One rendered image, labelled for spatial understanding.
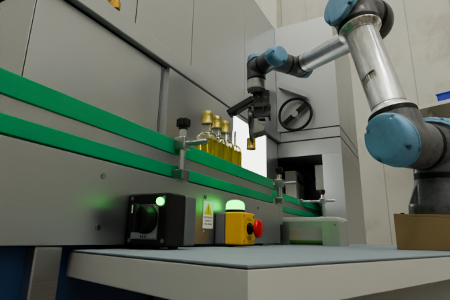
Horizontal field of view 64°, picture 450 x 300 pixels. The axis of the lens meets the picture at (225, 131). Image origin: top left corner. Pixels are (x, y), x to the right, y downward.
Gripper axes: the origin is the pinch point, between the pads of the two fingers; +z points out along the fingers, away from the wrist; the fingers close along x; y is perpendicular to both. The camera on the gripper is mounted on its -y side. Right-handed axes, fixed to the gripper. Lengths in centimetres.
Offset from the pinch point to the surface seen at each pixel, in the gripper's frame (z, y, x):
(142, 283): 40, 3, -97
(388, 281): 40, 28, -86
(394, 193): -8, 103, 244
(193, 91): -16.2, -19.7, -13.0
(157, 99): -7.4, -27.1, -28.7
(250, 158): -1.2, -6.0, 37.3
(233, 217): 32, 3, -51
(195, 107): -10.3, -19.3, -11.7
